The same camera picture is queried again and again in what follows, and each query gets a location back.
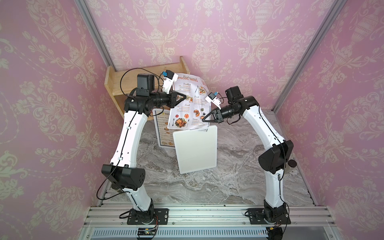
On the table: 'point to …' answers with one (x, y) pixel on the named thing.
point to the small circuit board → (146, 231)
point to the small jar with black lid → (292, 163)
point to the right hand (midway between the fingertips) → (204, 120)
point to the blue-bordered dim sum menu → (165, 134)
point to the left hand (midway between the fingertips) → (185, 97)
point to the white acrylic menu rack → (155, 124)
